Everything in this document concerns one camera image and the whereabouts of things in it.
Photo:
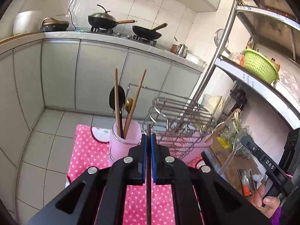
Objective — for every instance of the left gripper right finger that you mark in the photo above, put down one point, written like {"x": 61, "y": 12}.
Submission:
{"x": 200, "y": 196}

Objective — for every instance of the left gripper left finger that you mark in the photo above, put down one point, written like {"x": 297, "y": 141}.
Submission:
{"x": 97, "y": 196}

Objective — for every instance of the metal fork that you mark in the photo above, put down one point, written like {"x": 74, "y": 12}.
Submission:
{"x": 236, "y": 147}

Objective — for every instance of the light wooden chopstick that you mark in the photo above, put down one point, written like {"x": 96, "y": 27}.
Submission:
{"x": 116, "y": 101}

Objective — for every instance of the dark chopstick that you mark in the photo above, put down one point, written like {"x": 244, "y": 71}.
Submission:
{"x": 149, "y": 176}

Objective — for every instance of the brown wooden chopstick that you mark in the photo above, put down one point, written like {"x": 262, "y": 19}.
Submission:
{"x": 219, "y": 128}
{"x": 130, "y": 115}

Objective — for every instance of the gold metal spoon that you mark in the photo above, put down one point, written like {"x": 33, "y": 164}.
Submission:
{"x": 128, "y": 105}

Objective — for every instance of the black plastic spoon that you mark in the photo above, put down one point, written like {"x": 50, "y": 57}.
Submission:
{"x": 121, "y": 102}

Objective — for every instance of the kitchen counter cabinets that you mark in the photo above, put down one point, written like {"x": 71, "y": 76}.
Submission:
{"x": 41, "y": 70}

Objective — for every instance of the right hand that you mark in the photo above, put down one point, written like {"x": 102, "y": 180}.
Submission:
{"x": 257, "y": 200}

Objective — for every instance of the pink polka dot towel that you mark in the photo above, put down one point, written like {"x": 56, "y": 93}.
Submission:
{"x": 91, "y": 145}

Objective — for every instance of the pink plastic left cup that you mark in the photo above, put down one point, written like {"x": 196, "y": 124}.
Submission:
{"x": 118, "y": 147}

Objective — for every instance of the pink plastic cup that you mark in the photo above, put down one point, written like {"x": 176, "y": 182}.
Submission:
{"x": 199, "y": 144}
{"x": 118, "y": 147}

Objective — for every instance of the pink plastic right cup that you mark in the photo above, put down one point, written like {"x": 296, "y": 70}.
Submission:
{"x": 199, "y": 144}

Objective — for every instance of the green onions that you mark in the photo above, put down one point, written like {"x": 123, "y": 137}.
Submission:
{"x": 233, "y": 126}

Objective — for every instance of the black blender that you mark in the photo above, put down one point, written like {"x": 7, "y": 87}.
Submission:
{"x": 235, "y": 100}

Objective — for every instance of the napa cabbage in bag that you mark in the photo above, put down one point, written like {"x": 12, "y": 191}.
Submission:
{"x": 213, "y": 103}

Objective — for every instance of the green plastic colander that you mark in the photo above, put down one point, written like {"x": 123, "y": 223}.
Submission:
{"x": 260, "y": 66}

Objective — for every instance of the metal shelf rack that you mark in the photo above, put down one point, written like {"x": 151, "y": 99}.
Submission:
{"x": 273, "y": 24}

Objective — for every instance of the steel kettle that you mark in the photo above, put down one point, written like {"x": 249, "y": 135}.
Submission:
{"x": 182, "y": 50}

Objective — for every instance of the gas stove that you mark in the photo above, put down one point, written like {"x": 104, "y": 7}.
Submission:
{"x": 111, "y": 32}

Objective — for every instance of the black frying pan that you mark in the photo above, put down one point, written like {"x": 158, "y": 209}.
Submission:
{"x": 149, "y": 34}

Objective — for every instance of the black wok with lid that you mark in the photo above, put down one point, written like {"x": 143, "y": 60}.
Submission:
{"x": 103, "y": 20}

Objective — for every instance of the black induction cooker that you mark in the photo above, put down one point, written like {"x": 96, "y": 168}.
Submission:
{"x": 50, "y": 24}

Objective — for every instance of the white rice cooker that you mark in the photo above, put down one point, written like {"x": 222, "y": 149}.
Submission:
{"x": 27, "y": 22}

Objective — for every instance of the metal wire utensil rack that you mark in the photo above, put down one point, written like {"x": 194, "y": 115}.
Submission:
{"x": 174, "y": 119}

